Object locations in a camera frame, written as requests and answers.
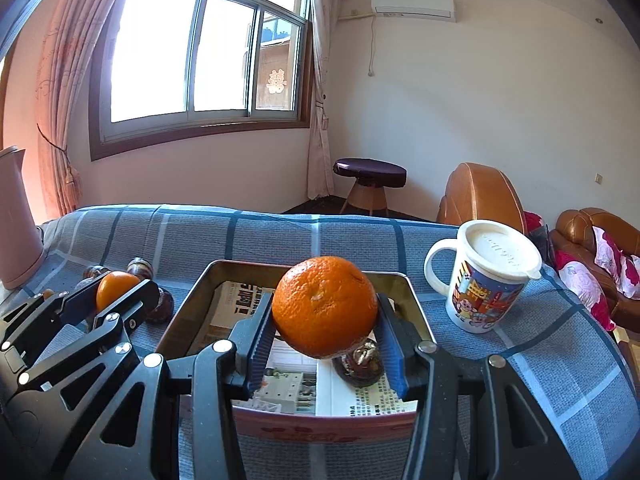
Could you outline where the curtain tassel tieback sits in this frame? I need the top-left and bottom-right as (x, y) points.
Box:
(37, 122), (81, 192)

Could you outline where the brown leather sofa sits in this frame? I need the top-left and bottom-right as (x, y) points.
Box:
(550, 207), (640, 333)

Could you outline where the pink floral pillow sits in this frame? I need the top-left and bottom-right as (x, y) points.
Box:
(555, 225), (640, 331)

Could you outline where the pink electric kettle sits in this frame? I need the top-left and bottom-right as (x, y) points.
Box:
(0, 146), (45, 291)

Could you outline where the white cartoon print mug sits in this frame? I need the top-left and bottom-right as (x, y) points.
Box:
(424, 230), (531, 333)

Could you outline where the cream plastic mug lid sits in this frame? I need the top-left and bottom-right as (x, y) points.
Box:
(459, 219), (543, 281)

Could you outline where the orange mandarin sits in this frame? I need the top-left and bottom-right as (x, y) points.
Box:
(96, 270), (142, 312)
(271, 256), (379, 360)

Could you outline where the white air conditioner cable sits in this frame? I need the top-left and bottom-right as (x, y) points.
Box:
(368, 12), (379, 79)

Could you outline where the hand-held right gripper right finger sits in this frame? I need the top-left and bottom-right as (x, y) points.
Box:
(375, 294), (581, 480)

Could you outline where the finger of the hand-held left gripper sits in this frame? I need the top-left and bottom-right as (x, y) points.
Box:
(0, 279), (110, 356)
(15, 279), (160, 411)

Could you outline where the wicker stool purple cushion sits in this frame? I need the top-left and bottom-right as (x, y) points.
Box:
(332, 158), (407, 217)

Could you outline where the pale narrow curtain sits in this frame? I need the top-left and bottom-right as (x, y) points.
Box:
(305, 0), (353, 200)

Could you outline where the brown framed sliding window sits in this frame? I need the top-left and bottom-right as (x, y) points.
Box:
(90, 0), (313, 161)

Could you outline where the rectangular metal tin tray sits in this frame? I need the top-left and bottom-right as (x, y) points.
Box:
(156, 259), (437, 445)

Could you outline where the printed paper sheet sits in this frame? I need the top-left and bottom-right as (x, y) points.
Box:
(202, 280), (418, 417)

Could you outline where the white wall air conditioner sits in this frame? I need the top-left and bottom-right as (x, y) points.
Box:
(371, 0), (457, 23)

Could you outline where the pink patterned curtain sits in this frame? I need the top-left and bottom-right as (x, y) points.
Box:
(35, 0), (136, 218)

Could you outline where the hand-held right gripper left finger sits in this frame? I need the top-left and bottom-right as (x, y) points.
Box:
(75, 291), (275, 480)

